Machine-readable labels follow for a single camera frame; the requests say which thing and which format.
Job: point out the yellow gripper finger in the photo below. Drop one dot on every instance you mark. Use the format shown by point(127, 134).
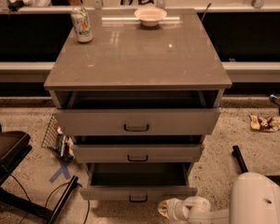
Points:
point(165, 208)

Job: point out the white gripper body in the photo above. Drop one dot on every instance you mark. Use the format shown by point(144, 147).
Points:
point(175, 208)

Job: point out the grey bottom drawer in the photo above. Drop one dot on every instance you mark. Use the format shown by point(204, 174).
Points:
point(138, 182)

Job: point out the grey drawer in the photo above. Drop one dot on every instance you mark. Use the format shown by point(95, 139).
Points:
point(138, 182)
point(137, 153)
point(137, 121)

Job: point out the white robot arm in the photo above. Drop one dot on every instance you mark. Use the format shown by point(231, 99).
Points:
point(255, 199)

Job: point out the grey middle drawer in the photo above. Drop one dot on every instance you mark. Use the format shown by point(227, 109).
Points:
point(137, 153)

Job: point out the grey drawer cabinet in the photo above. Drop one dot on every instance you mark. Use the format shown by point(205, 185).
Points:
point(130, 66)

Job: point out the grey top drawer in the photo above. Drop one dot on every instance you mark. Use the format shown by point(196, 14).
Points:
point(137, 121)

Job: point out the black metal leg right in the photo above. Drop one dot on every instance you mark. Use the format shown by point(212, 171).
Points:
point(236, 153)

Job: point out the black metal leg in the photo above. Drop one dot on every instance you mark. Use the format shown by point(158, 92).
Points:
point(62, 201)
point(236, 153)

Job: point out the black metal leg left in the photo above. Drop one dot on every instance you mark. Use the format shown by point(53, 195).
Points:
point(62, 201)

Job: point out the brown snack bag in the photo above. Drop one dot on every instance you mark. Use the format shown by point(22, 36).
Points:
point(271, 124)

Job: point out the black tray stand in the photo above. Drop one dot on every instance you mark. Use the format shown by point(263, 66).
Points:
point(14, 146)

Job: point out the white bowl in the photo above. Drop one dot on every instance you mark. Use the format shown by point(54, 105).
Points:
point(150, 16)

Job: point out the green soda can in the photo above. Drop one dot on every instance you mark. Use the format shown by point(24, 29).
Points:
point(81, 23)

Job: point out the wire mesh basket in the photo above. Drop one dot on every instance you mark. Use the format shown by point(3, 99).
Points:
point(57, 142)

